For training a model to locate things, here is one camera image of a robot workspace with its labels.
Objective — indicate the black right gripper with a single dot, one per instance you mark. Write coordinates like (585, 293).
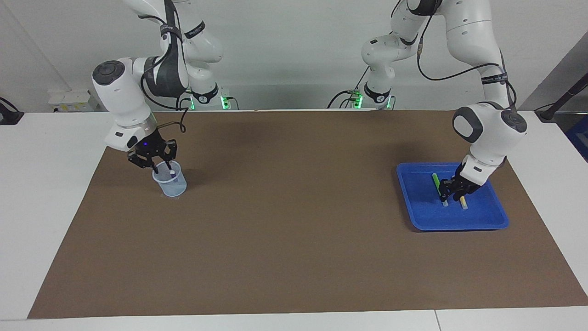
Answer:
(151, 147)

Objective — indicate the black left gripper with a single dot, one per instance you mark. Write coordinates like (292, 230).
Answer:
(466, 179)

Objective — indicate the yellow pen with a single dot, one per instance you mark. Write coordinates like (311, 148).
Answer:
(464, 203)

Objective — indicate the green pen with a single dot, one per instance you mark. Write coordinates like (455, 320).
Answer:
(436, 180)

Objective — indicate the purple pen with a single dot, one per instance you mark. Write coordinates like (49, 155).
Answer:
(172, 174)

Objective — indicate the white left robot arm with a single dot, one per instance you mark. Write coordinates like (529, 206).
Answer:
(487, 128)

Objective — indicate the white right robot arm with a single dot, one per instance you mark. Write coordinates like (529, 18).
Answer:
(124, 92)

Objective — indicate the translucent plastic cup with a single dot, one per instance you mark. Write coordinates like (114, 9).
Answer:
(177, 186)

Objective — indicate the blue plastic tray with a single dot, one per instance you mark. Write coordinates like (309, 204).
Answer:
(482, 216)

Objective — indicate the white power strip box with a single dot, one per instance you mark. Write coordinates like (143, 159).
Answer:
(69, 99)

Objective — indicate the black stand leg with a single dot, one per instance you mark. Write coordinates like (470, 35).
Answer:
(558, 103)

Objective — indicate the blue box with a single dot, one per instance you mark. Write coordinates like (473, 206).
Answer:
(579, 138)

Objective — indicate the black table clamp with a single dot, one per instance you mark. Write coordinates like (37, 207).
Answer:
(9, 117)

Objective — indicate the brown table mat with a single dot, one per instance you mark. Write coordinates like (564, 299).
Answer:
(294, 239)

